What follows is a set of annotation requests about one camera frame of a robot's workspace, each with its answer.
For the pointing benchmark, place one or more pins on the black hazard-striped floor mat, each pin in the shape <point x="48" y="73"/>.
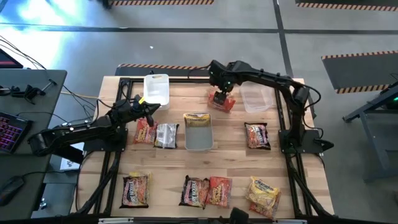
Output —
<point x="155" y="2"/>
<point x="342" y="3"/>
<point x="357" y="73"/>
<point x="155" y="72"/>

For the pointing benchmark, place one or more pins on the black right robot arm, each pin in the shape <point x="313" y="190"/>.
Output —
<point x="280" y="81"/>

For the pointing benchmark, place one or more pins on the black Fire Noodle pack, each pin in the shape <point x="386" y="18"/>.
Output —
<point x="166" y="136"/>
<point x="135" y="193"/>
<point x="258" y="137"/>
<point x="193" y="193"/>

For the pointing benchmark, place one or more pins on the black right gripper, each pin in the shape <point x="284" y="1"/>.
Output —
<point x="224" y="84"/>

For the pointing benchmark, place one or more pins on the grey plastic bin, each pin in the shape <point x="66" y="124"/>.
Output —
<point x="199" y="138"/>

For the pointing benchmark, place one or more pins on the grey-blue metal cart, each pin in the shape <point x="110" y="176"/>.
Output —
<point x="381" y="130"/>

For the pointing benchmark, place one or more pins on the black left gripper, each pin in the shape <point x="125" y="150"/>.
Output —
<point x="136" y="107"/>

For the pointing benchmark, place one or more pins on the black computer mouse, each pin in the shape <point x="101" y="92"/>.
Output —
<point x="11" y="189"/>

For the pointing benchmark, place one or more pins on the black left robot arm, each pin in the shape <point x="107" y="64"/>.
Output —
<point x="77" y="130"/>

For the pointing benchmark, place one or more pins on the black device with green light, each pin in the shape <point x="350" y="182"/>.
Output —
<point x="394" y="100"/>

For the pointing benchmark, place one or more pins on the white plastic bin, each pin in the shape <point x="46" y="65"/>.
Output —
<point x="156" y="90"/>

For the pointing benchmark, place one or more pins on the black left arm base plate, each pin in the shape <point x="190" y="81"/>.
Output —
<point x="102" y="146"/>

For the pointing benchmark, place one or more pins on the dark monitor screen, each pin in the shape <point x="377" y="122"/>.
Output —
<point x="7" y="62"/>

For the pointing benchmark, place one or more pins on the black flat bar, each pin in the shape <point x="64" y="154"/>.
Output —
<point x="66" y="154"/>

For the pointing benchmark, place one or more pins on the small black device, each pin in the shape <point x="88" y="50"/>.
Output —
<point x="12" y="91"/>

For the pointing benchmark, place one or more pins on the clear plastic bin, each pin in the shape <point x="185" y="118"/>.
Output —
<point x="256" y="98"/>

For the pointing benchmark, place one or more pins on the black caster wheel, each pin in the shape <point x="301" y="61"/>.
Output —
<point x="43" y="204"/>

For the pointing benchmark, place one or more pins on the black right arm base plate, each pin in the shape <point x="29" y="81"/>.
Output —
<point x="311" y="141"/>

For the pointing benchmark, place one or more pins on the black clamp mount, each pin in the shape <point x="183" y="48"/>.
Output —
<point x="31" y="92"/>

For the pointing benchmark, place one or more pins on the white printed paper sheet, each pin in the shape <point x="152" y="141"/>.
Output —
<point x="70" y="163"/>

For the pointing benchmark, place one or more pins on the backlit black keyboard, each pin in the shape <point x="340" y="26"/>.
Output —
<point x="12" y="132"/>

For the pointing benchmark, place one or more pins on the grey side desk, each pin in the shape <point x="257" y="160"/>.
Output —
<point x="37" y="102"/>

